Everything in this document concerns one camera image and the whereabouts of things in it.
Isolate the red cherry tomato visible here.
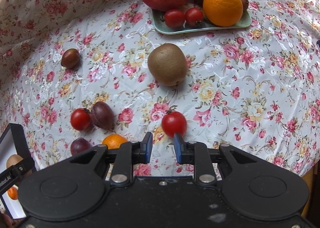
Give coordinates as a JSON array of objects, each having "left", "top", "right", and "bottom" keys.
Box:
[
  {"left": 162, "top": 111, "right": 187, "bottom": 138},
  {"left": 70, "top": 108, "right": 92, "bottom": 131}
]

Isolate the small purple plum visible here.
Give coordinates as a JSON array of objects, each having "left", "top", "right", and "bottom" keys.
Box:
[{"left": 70, "top": 138, "right": 92, "bottom": 156}]

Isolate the brown kiwi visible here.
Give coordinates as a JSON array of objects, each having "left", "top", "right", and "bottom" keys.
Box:
[{"left": 148, "top": 43, "right": 188, "bottom": 86}]

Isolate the person's left hand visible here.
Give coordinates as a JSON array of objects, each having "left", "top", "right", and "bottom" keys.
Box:
[{"left": 0, "top": 213, "right": 15, "bottom": 228}]

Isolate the mandarin with stem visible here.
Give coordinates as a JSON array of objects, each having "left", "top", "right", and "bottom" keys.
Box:
[{"left": 7, "top": 186, "right": 18, "bottom": 200}]

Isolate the kiwi with round end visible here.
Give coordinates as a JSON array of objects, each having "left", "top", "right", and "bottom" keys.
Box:
[{"left": 6, "top": 154, "right": 23, "bottom": 168}]

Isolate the dark box with white inside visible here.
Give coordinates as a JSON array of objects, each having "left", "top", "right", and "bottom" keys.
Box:
[{"left": 1, "top": 123, "right": 30, "bottom": 219}]

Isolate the floral tablecloth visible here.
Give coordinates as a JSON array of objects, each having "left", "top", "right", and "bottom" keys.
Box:
[{"left": 1, "top": 0, "right": 319, "bottom": 175}]

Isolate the left tray cherry tomato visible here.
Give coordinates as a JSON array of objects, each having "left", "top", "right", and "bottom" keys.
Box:
[{"left": 164, "top": 10, "right": 185, "bottom": 28}]

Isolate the tray cherry tomato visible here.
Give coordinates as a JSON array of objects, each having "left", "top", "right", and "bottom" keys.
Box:
[
  {"left": 185, "top": 7, "right": 204, "bottom": 27},
  {"left": 164, "top": 10, "right": 185, "bottom": 28}
]

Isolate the right tray cherry tomato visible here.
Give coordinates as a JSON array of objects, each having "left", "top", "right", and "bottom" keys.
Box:
[{"left": 185, "top": 7, "right": 204, "bottom": 27}]

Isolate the pale green tray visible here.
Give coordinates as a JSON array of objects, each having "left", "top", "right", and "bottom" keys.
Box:
[{"left": 149, "top": 8, "right": 252, "bottom": 36}]

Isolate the knobbed orange with stem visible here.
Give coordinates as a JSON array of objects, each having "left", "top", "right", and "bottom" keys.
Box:
[{"left": 202, "top": 0, "right": 244, "bottom": 27}]

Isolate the right edge tray plum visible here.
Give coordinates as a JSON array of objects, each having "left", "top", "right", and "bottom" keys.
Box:
[{"left": 241, "top": 0, "right": 249, "bottom": 11}]

